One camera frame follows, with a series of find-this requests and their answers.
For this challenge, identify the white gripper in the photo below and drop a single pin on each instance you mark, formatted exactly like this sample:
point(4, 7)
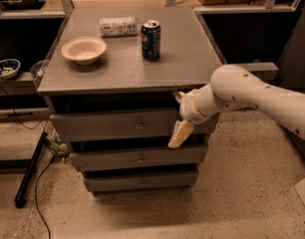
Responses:
point(188, 107)

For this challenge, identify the grey top drawer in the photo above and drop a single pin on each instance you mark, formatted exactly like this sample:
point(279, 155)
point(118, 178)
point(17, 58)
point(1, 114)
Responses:
point(115, 124)

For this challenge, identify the grey drawer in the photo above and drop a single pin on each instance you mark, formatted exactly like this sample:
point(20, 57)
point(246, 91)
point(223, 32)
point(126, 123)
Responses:
point(145, 181)
point(115, 124)
point(138, 157)

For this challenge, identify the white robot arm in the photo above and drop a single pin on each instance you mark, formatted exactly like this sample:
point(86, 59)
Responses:
point(230, 88)

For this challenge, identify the grey middle drawer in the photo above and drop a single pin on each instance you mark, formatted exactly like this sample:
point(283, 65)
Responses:
point(138, 157)

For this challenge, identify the grey bottom drawer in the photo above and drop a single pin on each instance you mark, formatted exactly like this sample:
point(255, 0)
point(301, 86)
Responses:
point(145, 181)

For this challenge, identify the grey drawer cabinet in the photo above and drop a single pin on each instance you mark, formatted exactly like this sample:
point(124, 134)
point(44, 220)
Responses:
point(122, 80)

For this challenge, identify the blue pepsi can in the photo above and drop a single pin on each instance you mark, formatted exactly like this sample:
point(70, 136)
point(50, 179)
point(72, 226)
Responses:
point(150, 32)

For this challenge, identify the grey side shelf beam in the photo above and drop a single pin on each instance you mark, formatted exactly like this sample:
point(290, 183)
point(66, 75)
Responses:
point(265, 71)

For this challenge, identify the silver can lying down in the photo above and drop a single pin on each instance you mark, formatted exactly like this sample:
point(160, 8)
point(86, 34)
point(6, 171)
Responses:
point(118, 26)

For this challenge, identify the white paper bowl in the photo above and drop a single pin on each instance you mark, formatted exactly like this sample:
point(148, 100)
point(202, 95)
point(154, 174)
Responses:
point(84, 50)

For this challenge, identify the small grey bowl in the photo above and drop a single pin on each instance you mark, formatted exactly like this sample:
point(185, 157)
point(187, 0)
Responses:
point(39, 68)

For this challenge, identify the grey left shelf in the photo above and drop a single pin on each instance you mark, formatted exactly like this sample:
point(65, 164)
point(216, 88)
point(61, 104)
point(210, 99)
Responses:
point(22, 84)

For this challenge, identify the blue patterned bowl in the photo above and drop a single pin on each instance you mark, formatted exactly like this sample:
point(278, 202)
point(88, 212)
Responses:
point(9, 68)

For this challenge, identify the black bar on floor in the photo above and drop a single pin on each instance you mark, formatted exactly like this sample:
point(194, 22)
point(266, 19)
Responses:
point(20, 200)

